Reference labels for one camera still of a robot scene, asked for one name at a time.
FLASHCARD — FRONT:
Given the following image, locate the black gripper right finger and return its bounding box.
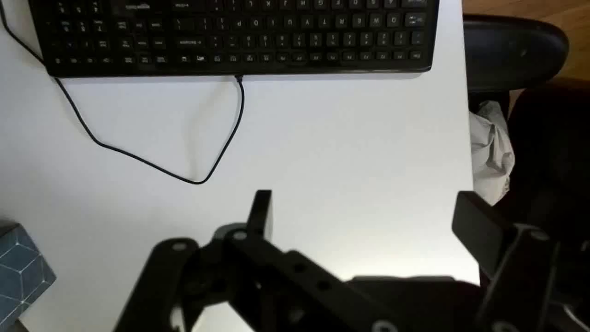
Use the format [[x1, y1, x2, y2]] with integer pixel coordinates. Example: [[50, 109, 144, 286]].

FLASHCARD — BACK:
[[450, 190, 564, 332]]

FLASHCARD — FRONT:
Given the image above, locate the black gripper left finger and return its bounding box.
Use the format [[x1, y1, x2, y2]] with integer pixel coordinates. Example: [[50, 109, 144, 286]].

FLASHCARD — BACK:
[[112, 188, 402, 332]]

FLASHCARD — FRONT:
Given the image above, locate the black computer keyboard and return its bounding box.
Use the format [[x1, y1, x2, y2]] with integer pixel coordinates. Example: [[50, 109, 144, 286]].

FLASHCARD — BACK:
[[26, 0, 442, 79]]

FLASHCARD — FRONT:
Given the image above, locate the black keyboard cable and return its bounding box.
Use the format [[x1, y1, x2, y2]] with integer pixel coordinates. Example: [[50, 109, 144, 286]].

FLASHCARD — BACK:
[[0, 0, 247, 186]]

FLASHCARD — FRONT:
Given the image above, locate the black leather office chair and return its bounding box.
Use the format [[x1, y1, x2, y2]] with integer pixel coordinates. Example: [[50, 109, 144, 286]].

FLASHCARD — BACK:
[[463, 13, 590, 312]]

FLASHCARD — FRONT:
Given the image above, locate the white crumpled cloth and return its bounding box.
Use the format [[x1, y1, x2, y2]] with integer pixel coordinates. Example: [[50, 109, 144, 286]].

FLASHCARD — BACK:
[[468, 100, 518, 209]]

